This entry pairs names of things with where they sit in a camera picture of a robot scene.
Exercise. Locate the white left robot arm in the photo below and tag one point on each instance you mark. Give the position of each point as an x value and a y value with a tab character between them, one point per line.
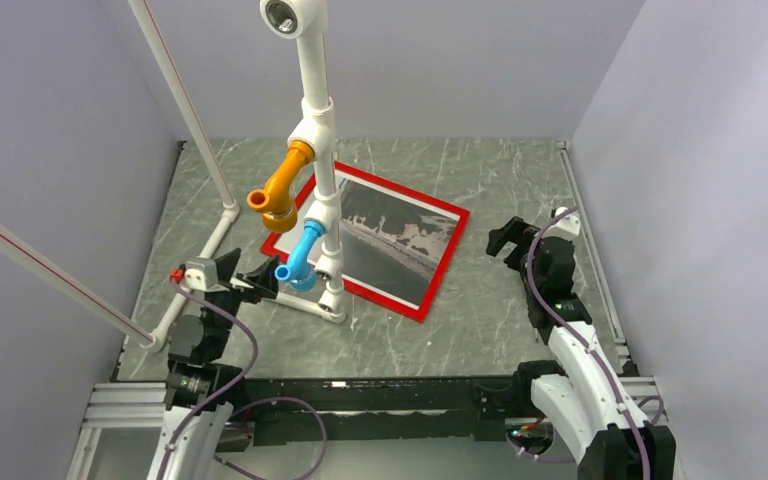
201	393

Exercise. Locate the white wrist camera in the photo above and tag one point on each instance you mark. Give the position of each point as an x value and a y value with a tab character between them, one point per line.
198	274
567	225

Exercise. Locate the blue pipe elbow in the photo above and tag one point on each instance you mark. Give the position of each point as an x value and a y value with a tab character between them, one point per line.
296	271

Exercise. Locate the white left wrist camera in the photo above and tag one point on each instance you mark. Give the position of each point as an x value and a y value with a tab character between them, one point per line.
198	274

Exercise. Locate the white pipe stand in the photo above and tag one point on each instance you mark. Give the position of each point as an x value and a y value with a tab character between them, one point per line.
306	23

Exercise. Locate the red picture frame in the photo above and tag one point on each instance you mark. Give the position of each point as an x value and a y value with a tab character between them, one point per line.
447	255

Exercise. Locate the black and white photo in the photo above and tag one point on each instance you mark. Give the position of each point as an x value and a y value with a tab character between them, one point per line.
384	242

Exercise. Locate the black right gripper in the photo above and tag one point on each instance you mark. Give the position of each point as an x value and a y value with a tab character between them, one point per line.
523	236

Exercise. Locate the white diagonal pole left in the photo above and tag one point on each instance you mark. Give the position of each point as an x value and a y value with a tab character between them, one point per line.
24	255

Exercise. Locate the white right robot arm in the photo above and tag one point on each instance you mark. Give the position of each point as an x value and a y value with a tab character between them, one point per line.
608	434

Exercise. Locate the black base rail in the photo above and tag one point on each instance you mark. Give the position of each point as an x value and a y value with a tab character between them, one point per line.
481	408

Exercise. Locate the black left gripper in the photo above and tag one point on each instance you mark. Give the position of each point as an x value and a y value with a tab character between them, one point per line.
263	277

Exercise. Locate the orange pipe elbow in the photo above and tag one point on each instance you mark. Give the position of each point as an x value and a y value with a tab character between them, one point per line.
273	201

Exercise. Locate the aluminium extrusion frame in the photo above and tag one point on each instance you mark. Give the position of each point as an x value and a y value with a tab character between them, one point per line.
119	431

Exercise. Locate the white pole with red stripe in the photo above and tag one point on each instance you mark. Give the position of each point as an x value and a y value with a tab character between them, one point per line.
163	58

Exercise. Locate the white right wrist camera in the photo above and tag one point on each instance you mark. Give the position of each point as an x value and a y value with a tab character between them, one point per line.
567	225

